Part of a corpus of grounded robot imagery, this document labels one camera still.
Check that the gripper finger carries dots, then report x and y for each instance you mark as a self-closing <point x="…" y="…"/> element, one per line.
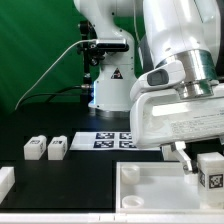
<point x="178" y="150"/>

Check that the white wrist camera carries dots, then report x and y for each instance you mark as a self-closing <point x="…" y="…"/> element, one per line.
<point x="166" y="76"/>

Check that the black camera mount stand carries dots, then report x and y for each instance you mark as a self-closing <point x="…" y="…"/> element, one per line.
<point x="91" y="57"/>

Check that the white obstacle bar left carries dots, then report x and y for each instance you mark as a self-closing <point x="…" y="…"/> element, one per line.
<point x="7" y="180"/>

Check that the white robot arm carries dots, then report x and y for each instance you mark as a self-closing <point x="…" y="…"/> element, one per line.
<point x="157" y="65"/>

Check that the white square tabletop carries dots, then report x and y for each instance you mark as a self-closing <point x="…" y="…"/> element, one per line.
<point x="144" y="187"/>

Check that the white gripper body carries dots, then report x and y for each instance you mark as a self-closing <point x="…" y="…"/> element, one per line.
<point x="161" y="117"/>

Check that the white sheet with markers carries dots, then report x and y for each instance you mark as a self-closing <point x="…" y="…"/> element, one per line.
<point x="102" y="141"/>

